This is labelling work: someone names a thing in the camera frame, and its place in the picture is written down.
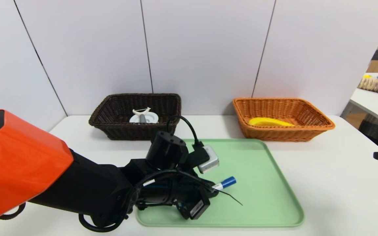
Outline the white peeler with grey handle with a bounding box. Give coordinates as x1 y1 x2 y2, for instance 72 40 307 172
132 107 152 124

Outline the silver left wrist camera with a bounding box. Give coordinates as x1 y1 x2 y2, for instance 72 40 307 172
197 145 220 174

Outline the white background table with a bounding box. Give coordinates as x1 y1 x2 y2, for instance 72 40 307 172
340 74 378 129

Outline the dark brown wicker basket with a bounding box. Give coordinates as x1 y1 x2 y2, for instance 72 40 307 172
89 93 182 141

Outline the blue and white marker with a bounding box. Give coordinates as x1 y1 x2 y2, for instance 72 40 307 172
211 176 237 191

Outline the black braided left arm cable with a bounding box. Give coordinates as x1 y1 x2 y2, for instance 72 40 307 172
0 203 26 220

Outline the clear tape roll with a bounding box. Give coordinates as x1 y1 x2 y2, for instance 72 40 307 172
129 112 159 124

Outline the green plastic tray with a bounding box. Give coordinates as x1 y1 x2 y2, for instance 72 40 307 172
136 138 305 227

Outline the brown striped plush toy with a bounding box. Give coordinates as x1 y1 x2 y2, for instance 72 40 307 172
356 76 378 95

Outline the thin black cable tie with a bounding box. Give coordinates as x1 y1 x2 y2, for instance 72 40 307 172
215 188 243 206

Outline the black left camera cable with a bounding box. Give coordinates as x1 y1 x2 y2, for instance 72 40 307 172
78 115 219 232

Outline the yellow banana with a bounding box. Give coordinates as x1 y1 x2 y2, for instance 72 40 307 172
248 117 296 127

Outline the orange wicker basket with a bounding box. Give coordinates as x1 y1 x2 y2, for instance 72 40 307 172
232 97 335 142

